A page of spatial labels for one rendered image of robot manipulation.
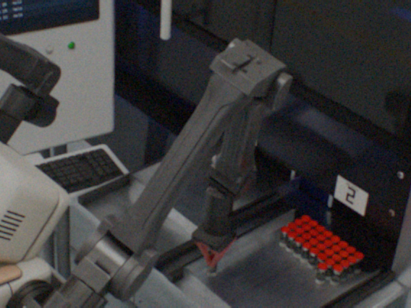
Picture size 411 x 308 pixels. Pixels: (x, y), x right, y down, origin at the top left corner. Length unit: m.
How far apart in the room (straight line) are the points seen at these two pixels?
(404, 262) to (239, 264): 0.36
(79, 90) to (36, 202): 1.02
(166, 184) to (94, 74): 1.07
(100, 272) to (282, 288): 0.64
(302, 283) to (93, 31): 0.86
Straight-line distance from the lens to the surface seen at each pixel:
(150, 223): 1.33
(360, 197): 1.94
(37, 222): 1.40
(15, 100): 1.67
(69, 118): 2.39
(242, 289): 1.89
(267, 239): 2.02
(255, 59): 1.33
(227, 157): 1.59
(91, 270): 1.36
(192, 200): 2.11
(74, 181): 2.25
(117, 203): 2.10
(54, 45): 2.27
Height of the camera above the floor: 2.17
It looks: 34 degrees down
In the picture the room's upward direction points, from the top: 4 degrees clockwise
